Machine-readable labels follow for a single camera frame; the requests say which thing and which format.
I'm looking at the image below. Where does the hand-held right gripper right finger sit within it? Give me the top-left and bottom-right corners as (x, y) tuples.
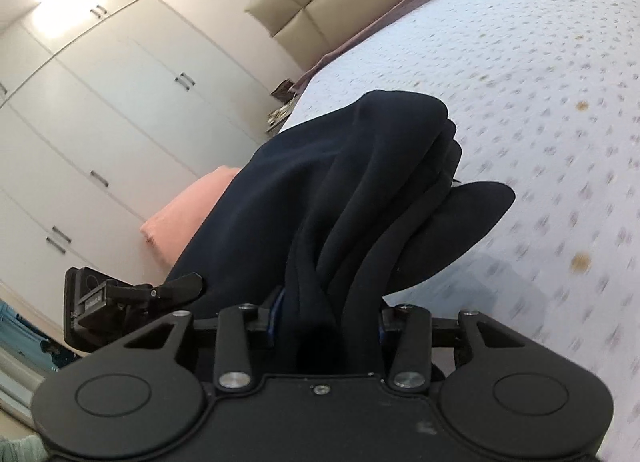
(377, 305), (532, 389)

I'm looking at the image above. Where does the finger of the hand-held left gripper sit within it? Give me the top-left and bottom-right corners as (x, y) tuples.
(106, 273), (205, 304)

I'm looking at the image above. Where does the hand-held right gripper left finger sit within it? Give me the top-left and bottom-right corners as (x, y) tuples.
(122, 292), (290, 390)

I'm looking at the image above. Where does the dark navy hooded jacket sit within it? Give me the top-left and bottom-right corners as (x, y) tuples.
(164, 90), (517, 379)

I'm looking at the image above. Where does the folded pink cloth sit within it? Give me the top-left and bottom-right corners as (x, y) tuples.
(140, 166), (243, 270)

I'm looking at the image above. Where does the grey cloth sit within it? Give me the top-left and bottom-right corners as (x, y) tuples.
(0, 434), (49, 462)

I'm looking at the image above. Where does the white wardrobe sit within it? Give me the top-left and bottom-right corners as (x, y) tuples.
(0, 0), (306, 293)

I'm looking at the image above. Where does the cluttered bedside table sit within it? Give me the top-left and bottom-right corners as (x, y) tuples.
(264, 78), (303, 137)

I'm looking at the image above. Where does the bed with white patterned bedspread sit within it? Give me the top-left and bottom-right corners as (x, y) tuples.
(277, 0), (640, 448)

